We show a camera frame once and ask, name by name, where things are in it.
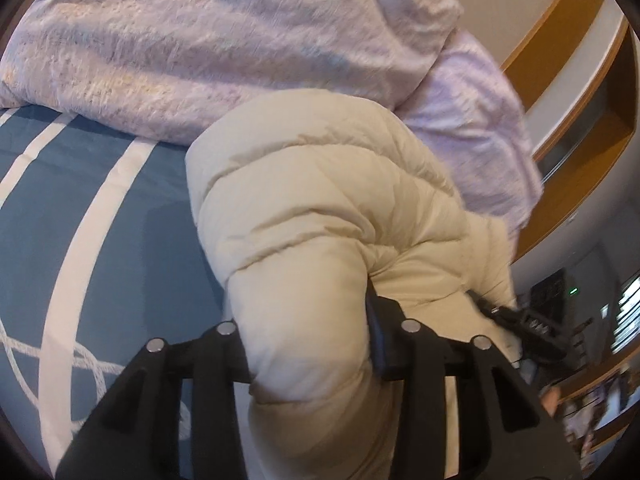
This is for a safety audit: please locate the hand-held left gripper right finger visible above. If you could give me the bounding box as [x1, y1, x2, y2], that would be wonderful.
[364, 284, 584, 480]

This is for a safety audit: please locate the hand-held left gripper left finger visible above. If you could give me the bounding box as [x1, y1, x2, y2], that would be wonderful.
[55, 321, 252, 480]

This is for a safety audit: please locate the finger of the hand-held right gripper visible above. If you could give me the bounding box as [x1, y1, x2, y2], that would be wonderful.
[467, 290, 570, 362]

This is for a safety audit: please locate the cream puffer jacket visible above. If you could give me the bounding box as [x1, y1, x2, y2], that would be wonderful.
[184, 87, 523, 480]

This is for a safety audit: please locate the window blind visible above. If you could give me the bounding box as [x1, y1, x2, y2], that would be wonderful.
[607, 272, 640, 353]

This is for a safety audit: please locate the wooden shelf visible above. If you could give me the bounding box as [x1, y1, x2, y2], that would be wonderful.
[547, 352, 640, 466]

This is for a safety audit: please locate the blue white striped bed sheet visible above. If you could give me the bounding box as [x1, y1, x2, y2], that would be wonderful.
[0, 105, 251, 480]

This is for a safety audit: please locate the lavender patterned duvet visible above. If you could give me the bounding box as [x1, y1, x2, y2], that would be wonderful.
[0, 0, 546, 231]

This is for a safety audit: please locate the dark wall shelf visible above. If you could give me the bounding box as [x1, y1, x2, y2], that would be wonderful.
[529, 267, 567, 323]

